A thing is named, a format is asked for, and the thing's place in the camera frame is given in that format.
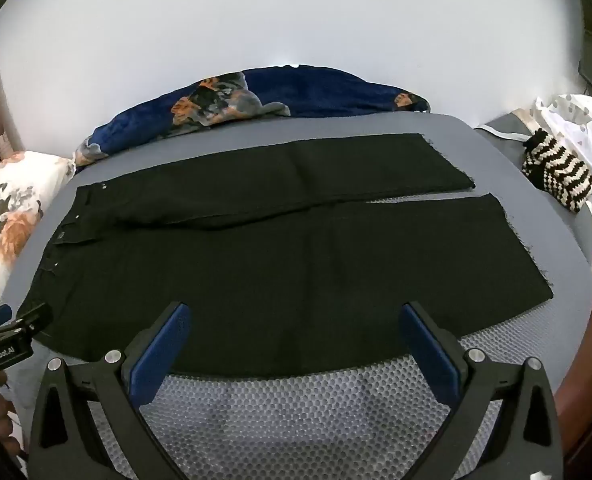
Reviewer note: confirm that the grey mesh mat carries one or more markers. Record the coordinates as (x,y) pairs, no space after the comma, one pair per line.
(286,410)

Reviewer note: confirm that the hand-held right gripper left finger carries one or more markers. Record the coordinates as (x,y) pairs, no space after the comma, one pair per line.
(158,355)

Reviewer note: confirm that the white dotted cloth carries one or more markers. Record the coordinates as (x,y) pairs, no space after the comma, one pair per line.
(583,120)

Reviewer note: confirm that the grey sheet with white trim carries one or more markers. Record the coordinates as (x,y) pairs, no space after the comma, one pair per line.
(506,127)

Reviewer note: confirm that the navy floral pillow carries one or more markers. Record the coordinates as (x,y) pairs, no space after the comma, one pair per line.
(306,90)

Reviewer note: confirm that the brown wooden bed frame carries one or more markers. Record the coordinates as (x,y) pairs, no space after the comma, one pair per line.
(588,360)

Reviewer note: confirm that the black pants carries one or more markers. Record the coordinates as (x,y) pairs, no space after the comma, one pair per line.
(276,270)

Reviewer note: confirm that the white floral pillow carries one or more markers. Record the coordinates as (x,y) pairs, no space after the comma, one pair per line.
(20,195)

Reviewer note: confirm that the black and white knitted item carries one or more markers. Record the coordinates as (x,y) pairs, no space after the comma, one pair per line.
(556,175)

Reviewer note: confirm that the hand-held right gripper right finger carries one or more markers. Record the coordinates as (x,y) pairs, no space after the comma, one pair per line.
(431,355)

